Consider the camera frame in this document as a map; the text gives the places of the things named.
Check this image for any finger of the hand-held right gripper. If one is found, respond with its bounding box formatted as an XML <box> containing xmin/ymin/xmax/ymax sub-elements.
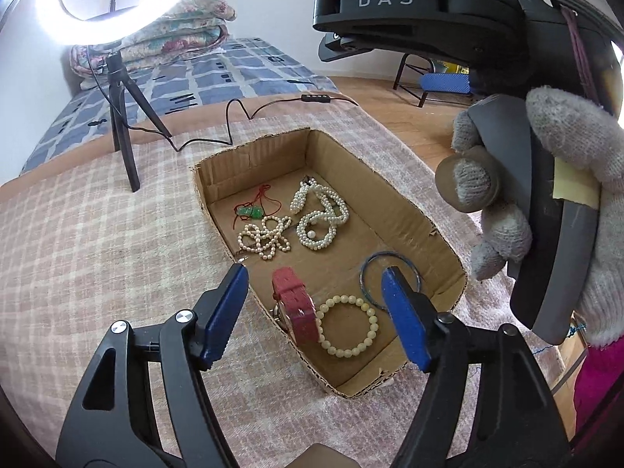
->
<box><xmin>318</xmin><ymin>30</ymin><xmax>378</xmax><ymax>62</ymax></box>
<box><xmin>419</xmin><ymin>72</ymin><xmax>473</xmax><ymax>97</ymax></box>

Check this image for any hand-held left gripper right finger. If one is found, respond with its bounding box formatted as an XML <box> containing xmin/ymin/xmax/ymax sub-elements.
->
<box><xmin>381</xmin><ymin>266</ymin><xmax>571</xmax><ymax>468</ymax></box>

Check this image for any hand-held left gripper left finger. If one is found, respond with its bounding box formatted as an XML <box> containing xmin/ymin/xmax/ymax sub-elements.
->
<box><xmin>55</xmin><ymin>263</ymin><xmax>250</xmax><ymax>468</ymax></box>

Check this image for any thin blue bangle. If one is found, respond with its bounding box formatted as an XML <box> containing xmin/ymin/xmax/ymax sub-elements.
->
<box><xmin>360</xmin><ymin>251</ymin><xmax>421</xmax><ymax>310</ymax></box>

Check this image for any red strap watch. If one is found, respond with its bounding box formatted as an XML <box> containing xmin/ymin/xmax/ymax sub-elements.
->
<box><xmin>270</xmin><ymin>266</ymin><xmax>323</xmax><ymax>349</ymax></box>

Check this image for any green pendant with red cord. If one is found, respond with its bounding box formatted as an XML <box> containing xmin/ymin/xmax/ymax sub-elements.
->
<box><xmin>233</xmin><ymin>184</ymin><xmax>284</xmax><ymax>230</ymax></box>

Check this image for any cardboard box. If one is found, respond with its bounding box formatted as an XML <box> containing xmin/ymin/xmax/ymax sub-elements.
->
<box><xmin>189</xmin><ymin>128</ymin><xmax>468</xmax><ymax>398</ymax></box>

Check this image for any twisted white pearl necklace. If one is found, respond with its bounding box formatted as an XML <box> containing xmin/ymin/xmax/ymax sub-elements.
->
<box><xmin>289</xmin><ymin>178</ymin><xmax>351</xmax><ymax>251</ymax></box>

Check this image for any person's right hand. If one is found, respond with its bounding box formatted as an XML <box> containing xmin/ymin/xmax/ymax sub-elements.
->
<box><xmin>435</xmin><ymin>87</ymin><xmax>624</xmax><ymax>349</ymax></box>

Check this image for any blue checkered bedsheet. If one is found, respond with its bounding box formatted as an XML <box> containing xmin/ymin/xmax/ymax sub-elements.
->
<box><xmin>19</xmin><ymin>36</ymin><xmax>339</xmax><ymax>176</ymax></box>

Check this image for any folded floral quilt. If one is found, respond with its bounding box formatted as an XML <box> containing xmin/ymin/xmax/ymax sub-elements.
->
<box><xmin>68</xmin><ymin>0</ymin><xmax>239</xmax><ymax>91</ymax></box>

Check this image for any pink plaid blanket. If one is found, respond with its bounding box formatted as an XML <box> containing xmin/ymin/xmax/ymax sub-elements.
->
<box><xmin>0</xmin><ymin>92</ymin><xmax>576</xmax><ymax>468</ymax></box>

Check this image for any black tripod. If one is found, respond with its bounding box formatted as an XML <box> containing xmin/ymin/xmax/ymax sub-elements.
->
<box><xmin>100</xmin><ymin>44</ymin><xmax>174</xmax><ymax>193</ymax></box>

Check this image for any small-bead pearl necklace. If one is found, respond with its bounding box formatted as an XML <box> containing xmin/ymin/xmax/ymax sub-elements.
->
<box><xmin>237</xmin><ymin>214</ymin><xmax>293</xmax><ymax>261</ymax></box>

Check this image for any cream beaded bracelet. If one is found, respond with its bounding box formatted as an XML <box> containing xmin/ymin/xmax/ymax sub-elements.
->
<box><xmin>316</xmin><ymin>294</ymin><xmax>379</xmax><ymax>358</ymax></box>

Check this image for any white ring light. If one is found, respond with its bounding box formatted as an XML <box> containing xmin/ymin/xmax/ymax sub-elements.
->
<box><xmin>0</xmin><ymin>0</ymin><xmax>213</xmax><ymax>52</ymax></box>

